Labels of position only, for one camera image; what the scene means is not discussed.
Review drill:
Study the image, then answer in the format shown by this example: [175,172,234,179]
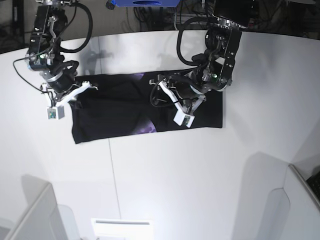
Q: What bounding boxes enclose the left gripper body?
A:
[167,72,208,113]

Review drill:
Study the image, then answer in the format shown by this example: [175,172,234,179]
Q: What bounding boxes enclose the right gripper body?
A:
[41,66,80,100]

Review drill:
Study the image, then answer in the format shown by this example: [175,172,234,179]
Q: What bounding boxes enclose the black T-shirt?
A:
[69,71,226,145]

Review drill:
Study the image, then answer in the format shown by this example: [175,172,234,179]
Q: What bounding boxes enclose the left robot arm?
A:
[164,0,257,114]

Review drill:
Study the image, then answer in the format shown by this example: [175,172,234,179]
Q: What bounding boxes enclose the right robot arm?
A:
[12,0,93,101]

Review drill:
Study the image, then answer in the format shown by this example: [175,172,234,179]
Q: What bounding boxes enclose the blue box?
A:
[111,0,180,8]

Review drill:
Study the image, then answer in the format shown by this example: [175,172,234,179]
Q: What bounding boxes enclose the white side bin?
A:
[5,182,68,240]

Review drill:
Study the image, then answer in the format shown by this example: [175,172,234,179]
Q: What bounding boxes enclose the black keyboard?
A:
[306,172,320,200]

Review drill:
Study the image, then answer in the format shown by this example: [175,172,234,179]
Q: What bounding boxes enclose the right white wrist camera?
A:
[41,81,98,120]

